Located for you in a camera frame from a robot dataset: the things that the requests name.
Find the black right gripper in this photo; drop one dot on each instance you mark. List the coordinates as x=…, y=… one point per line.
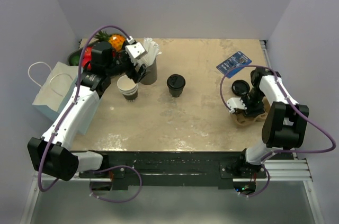
x=253, y=112

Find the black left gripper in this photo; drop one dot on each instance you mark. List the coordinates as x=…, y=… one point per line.
x=136, y=76

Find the black plastic cup lid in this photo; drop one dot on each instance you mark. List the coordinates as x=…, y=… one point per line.
x=176, y=81

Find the light blue paper bag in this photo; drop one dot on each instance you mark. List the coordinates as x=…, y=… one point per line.
x=57, y=89

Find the white paper coffee cup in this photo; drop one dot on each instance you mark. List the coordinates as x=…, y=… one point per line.
x=175, y=92

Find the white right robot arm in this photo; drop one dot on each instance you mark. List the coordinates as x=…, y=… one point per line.
x=284, y=127

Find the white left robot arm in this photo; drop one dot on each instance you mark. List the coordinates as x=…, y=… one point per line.
x=50, y=154

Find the cardboard cup carrier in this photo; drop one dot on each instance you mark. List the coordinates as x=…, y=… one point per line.
x=240, y=120

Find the stack of paper cups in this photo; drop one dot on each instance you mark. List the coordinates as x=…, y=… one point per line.
x=128, y=88

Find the pineapple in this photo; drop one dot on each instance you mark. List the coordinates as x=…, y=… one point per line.
x=116, y=40

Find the metal straw holder tin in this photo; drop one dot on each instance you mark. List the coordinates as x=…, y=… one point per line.
x=151, y=74

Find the red apple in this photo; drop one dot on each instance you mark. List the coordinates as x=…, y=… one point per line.
x=86, y=63
x=88, y=53

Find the blue card package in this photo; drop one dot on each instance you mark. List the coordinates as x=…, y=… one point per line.
x=233, y=64

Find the green lime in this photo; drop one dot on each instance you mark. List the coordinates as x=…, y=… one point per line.
x=74, y=61

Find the grey fruit tray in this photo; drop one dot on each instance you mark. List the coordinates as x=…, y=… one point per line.
x=76, y=52

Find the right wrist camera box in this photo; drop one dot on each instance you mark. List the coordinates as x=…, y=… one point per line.
x=235, y=104

